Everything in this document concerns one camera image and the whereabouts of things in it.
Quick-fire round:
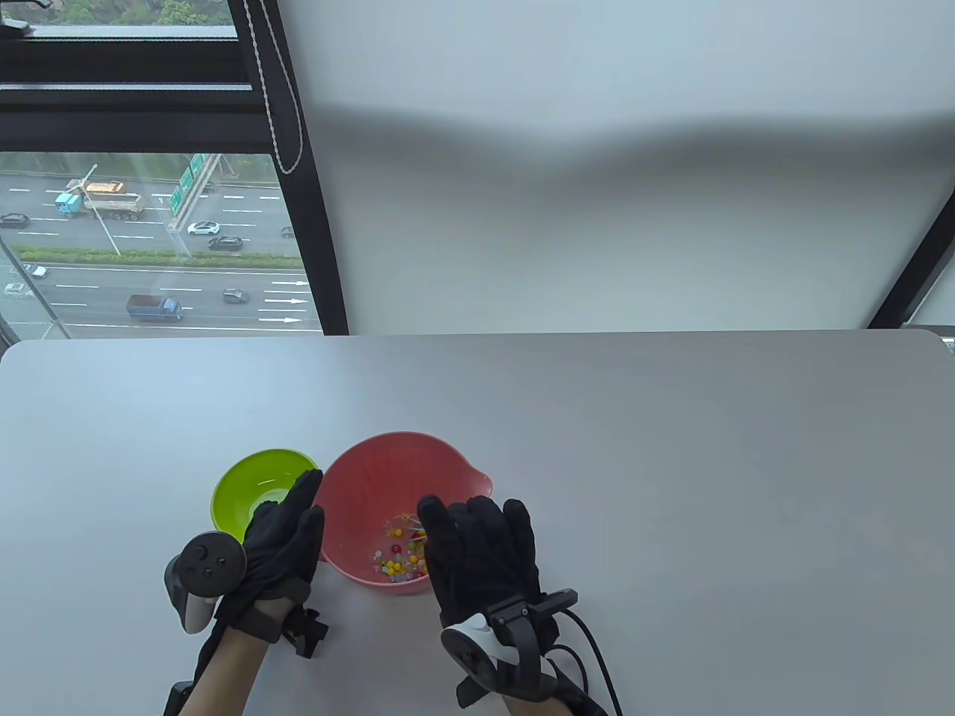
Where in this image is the black hand controller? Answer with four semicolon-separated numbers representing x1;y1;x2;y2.
440;589;579;709
164;530;248;635

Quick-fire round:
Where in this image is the green plastic bowl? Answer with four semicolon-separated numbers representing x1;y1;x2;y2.
212;448;322;541

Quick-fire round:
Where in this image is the white roller blind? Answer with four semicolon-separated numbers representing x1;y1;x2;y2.
276;0;955;335

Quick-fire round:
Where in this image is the person's right hand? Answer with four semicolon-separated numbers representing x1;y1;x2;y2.
416;495;542;629

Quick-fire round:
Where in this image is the black cable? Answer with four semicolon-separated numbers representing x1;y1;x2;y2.
556;608;624;716

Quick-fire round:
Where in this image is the pile of colourful plastic decorations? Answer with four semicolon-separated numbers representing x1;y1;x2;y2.
373;513;430;582

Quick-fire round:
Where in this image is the green road sign gantry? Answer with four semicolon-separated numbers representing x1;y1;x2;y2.
167;153;211;219

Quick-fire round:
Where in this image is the black right hand controller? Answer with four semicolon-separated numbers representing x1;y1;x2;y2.
440;589;579;709

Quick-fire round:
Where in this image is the black window frame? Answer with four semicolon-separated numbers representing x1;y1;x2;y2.
868;216;955;329
0;0;350;338

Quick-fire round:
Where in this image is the pink salad bowl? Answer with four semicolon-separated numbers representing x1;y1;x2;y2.
310;431;493;595

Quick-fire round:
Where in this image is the person's left hand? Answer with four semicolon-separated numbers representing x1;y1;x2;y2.
216;470;327;635

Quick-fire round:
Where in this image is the grey street lamp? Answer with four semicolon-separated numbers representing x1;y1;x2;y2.
60;164;122;256

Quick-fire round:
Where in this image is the white bead blind cord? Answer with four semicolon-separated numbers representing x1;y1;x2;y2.
245;0;304;176

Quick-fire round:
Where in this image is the black left wrist strap mount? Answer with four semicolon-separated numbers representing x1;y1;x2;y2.
248;593;331;659

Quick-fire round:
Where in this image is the black left hand controller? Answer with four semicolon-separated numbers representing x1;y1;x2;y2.
164;530;248;635

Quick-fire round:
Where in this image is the person's right forearm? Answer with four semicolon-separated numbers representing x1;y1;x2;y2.
501;682;572;716

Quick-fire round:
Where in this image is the person's left forearm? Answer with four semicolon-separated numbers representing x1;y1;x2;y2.
179;626;269;716

